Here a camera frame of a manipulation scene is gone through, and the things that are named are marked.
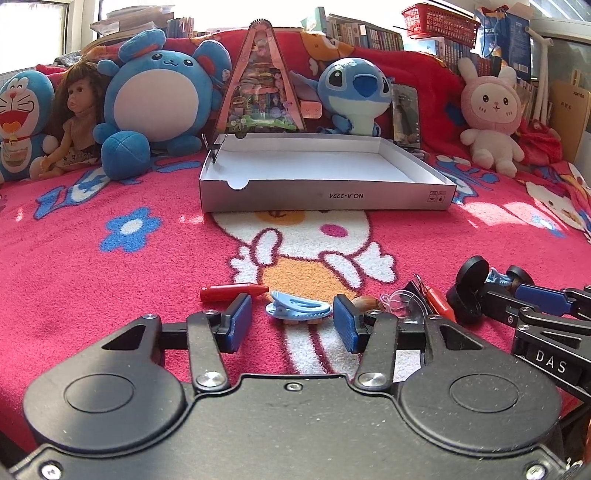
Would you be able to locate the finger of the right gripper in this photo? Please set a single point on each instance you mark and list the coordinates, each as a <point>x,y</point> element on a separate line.
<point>520,285</point>
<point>498,304</point>

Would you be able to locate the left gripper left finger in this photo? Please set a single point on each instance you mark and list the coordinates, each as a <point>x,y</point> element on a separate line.
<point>207,334</point>

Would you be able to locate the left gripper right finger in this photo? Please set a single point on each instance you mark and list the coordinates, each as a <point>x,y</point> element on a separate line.
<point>391,347</point>

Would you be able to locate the brown nut shell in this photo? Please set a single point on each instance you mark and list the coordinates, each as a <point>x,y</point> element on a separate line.
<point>367,303</point>

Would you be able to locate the red plastic crayon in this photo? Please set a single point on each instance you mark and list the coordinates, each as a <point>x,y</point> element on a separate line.
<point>228,292</point>

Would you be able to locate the red small clip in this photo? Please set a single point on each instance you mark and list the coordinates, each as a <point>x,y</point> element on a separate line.
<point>436,299</point>

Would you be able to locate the blue hair clip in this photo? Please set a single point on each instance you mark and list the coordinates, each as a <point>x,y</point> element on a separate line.
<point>290,308</point>

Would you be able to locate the black round lens cap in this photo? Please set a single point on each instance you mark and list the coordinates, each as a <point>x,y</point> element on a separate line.
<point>463,295</point>

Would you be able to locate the pink cartoon blanket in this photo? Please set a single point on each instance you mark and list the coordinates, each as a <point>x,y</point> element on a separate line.
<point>82,255</point>

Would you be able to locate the white cardboard box tray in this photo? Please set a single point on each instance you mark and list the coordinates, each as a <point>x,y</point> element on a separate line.
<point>307,172</point>

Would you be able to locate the black binder clip on box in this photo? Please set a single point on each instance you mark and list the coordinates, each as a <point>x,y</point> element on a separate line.
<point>212,145</point>

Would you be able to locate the pink bunny plush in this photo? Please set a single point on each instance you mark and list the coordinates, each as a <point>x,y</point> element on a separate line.
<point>492,109</point>

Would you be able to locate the pink triangular diorama house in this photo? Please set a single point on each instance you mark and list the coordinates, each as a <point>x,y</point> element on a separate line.
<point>259,96</point>

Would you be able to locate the round blue mouse plush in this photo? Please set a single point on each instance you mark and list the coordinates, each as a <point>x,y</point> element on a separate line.
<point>157,101</point>

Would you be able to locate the blue Stitch plush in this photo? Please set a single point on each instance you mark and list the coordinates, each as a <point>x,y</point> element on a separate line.
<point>353,92</point>

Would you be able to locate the brown haired doll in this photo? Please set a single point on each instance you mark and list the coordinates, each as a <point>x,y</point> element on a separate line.
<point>78,108</point>

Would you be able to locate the Doraemon plush toy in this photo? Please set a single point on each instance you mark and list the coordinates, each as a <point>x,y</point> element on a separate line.
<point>26,103</point>

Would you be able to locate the red plastic basket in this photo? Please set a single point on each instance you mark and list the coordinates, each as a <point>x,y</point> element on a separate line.
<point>424,20</point>

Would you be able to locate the row of books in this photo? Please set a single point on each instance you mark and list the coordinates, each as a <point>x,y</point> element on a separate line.
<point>361,34</point>

